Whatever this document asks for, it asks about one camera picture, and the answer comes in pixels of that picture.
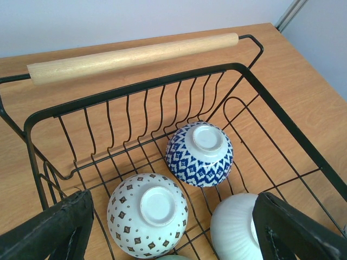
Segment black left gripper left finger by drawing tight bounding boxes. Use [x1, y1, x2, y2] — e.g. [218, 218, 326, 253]
[1, 191, 94, 259]

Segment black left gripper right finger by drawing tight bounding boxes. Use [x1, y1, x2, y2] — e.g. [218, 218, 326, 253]
[252, 192, 346, 259]

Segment white ceramic bowl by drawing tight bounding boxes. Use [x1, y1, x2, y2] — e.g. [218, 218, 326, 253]
[210, 193, 263, 259]

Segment white bowl brown diamonds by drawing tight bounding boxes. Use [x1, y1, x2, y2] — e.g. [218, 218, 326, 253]
[107, 173, 189, 259]

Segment pale green bowl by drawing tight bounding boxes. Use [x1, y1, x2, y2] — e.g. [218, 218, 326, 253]
[156, 255, 190, 260]

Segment blue patterned bowl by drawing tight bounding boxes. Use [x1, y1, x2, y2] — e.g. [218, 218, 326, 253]
[165, 121, 234, 187]

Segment black wire dish rack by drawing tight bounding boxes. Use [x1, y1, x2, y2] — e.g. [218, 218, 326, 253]
[0, 32, 347, 260]

